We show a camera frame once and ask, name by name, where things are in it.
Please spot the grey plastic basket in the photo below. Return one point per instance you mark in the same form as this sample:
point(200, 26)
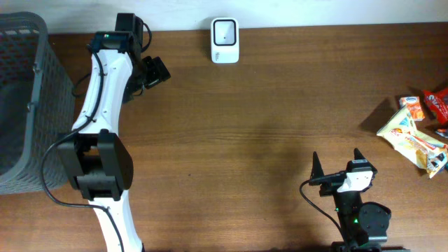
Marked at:
point(37, 106)

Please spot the yellow snack bag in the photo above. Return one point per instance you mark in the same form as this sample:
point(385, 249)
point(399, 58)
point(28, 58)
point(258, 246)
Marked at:
point(422, 150)

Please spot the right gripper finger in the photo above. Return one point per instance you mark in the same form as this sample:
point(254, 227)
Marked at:
point(316, 170)
point(358, 156)

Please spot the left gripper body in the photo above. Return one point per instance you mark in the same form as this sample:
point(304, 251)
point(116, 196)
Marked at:
point(146, 73)

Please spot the orange small packet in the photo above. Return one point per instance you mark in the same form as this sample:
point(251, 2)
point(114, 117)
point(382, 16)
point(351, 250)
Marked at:
point(414, 106)

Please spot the white barcode scanner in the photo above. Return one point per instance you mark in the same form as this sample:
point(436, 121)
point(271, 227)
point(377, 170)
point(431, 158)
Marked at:
point(224, 40)

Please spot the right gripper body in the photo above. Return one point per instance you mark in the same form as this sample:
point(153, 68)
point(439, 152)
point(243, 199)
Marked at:
point(329, 189)

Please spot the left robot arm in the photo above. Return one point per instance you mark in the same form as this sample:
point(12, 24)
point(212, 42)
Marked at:
point(96, 162)

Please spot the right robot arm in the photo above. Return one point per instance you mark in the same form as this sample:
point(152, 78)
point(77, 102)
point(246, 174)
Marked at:
point(363, 225)

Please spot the dark crinkled wrapper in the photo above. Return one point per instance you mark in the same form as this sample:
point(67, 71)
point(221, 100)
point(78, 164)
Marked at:
point(442, 132)

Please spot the red snack packet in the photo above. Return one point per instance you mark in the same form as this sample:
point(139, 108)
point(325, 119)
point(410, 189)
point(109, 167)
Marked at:
point(437, 103)

